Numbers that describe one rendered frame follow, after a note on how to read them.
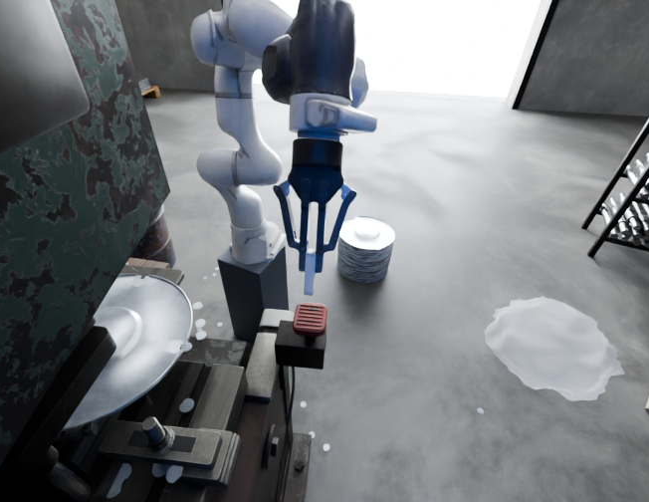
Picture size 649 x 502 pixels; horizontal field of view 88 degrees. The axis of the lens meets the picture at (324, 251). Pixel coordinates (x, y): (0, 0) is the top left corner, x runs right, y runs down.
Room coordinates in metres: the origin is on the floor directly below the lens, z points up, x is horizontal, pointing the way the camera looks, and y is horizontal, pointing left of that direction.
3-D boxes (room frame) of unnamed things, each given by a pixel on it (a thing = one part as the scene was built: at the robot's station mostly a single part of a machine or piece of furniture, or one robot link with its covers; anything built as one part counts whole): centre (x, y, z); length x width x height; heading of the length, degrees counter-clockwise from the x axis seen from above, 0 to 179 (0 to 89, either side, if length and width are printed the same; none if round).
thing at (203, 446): (0.18, 0.20, 0.76); 0.17 x 0.06 x 0.10; 86
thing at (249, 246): (0.98, 0.25, 0.52); 0.22 x 0.19 x 0.14; 157
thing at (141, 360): (0.32, 0.36, 0.78); 0.29 x 0.29 x 0.01
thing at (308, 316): (0.40, 0.02, 0.72); 0.07 x 0.06 x 0.08; 176
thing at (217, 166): (0.94, 0.30, 0.71); 0.18 x 0.11 x 0.25; 91
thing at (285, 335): (0.40, 0.04, 0.62); 0.10 x 0.06 x 0.20; 86
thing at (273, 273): (0.94, 0.27, 0.23); 0.18 x 0.18 x 0.45; 67
